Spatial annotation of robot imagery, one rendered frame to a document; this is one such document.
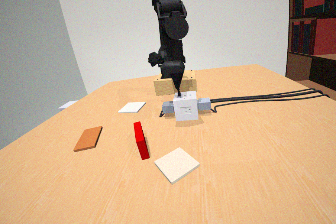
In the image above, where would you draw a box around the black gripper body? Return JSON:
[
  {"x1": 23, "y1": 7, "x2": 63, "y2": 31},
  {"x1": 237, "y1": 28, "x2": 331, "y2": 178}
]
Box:
[{"x1": 160, "y1": 40, "x2": 185, "y2": 74}]

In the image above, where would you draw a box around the white flat square slab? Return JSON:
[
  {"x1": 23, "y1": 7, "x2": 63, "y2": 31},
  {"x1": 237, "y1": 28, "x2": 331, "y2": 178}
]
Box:
[{"x1": 154, "y1": 147, "x2": 200, "y2": 184}]

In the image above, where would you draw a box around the white flat square pad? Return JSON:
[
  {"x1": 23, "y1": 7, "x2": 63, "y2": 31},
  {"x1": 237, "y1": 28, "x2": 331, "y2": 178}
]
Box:
[{"x1": 118, "y1": 102, "x2": 146, "y2": 113}]

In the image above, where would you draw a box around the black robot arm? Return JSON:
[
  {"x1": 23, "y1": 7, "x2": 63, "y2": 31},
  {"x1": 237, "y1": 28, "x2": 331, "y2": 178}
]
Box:
[{"x1": 148, "y1": 0, "x2": 189, "y2": 67}]

